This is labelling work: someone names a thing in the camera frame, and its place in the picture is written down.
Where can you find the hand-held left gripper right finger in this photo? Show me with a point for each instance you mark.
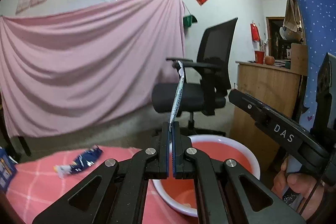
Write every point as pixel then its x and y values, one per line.
pixel 176 153

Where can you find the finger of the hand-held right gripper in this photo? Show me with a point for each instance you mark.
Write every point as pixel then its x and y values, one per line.
pixel 244 103

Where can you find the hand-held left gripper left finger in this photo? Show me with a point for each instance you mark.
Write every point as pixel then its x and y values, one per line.
pixel 165 150

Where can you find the white basin red inside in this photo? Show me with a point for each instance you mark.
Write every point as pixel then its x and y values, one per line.
pixel 223 148

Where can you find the white blue wrapper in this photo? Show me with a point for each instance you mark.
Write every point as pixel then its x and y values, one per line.
pixel 178 92

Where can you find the person's right hand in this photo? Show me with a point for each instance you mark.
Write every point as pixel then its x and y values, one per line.
pixel 304 186

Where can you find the wooden cabinet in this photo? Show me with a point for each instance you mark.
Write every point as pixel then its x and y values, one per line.
pixel 262 82

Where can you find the red cup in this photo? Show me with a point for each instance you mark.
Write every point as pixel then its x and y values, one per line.
pixel 259 57

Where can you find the orange pumpkin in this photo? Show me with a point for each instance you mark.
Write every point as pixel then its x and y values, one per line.
pixel 269 60

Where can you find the black office chair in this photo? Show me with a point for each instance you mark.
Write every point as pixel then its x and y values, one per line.
pixel 218 43

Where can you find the wooden board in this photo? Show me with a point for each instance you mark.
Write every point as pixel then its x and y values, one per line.
pixel 299 58

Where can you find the red hanging ornament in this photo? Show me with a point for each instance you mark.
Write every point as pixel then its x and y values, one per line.
pixel 254 32

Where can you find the dark blue snack wrapper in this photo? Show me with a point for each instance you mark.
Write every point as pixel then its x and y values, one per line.
pixel 84 161

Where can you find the beige hanging bag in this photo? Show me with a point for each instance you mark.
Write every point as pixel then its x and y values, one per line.
pixel 291 16

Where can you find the green hanging dustpan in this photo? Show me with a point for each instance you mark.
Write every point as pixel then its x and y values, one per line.
pixel 187 21

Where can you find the blue dotted cloth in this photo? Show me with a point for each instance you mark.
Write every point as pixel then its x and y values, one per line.
pixel 315 3

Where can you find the pink hanging sheet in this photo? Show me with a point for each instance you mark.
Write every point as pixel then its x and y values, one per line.
pixel 78 56

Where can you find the blue cardboard box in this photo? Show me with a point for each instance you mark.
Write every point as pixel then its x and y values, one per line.
pixel 5 169

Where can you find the brown door frame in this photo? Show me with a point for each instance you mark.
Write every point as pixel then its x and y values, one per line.
pixel 268 29

